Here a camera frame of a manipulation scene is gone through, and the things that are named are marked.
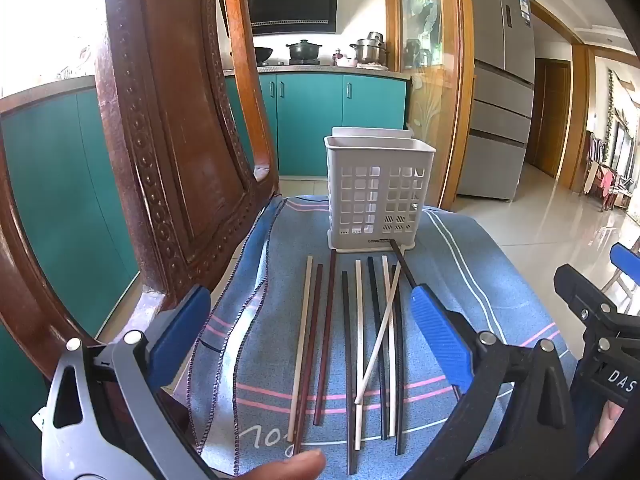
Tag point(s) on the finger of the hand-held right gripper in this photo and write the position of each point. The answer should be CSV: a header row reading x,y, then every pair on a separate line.
x,y
580,295
627,262

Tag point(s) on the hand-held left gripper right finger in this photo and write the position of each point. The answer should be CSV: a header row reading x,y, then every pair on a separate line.
x,y
440,340

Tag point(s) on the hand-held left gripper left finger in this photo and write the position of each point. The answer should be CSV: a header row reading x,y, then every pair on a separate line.
x,y
175,340

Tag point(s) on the white chopstick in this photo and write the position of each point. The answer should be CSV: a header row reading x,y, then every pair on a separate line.
x,y
358,310
380,330
300,350
391,400

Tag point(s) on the brown chopstick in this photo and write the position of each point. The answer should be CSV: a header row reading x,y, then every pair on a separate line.
x,y
325,340
308,360

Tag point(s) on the white plastic utensil basket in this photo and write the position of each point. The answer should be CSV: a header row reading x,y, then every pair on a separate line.
x,y
380,157

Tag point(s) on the person's right hand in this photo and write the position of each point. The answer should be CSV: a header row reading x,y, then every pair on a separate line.
x,y
606,430

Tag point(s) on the person's left hand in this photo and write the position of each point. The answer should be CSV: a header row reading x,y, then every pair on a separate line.
x,y
290,466

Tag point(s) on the blue striped towel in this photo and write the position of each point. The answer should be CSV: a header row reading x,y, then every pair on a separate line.
x,y
450,285

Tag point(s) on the clothes drying rack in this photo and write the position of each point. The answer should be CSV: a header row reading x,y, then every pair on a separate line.
x,y
605,180

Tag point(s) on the brown wooden door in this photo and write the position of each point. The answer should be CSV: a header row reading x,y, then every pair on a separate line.
x,y
550,120

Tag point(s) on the teal kitchen base cabinet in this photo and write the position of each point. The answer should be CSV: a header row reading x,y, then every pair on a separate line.
x,y
50,185
310,125

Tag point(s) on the grey refrigerator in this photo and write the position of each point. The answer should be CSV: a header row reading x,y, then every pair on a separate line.
x,y
495,110

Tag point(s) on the carved wooden chair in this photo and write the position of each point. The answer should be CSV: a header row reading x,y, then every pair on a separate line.
x,y
165,110

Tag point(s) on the wood framed glass door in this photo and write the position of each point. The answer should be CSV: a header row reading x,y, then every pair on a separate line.
x,y
425,85

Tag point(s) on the pink bowl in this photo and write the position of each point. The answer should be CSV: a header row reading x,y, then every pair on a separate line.
x,y
346,62

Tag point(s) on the stainless steel stock pot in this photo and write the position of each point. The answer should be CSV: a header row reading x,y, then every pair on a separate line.
x,y
370,52

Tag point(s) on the black wok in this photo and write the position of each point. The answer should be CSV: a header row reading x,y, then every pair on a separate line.
x,y
263,54

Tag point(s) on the gas stove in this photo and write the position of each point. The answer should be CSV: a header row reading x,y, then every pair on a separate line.
x,y
305,62

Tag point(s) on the black cooking pot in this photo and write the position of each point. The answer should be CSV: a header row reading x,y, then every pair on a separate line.
x,y
302,51

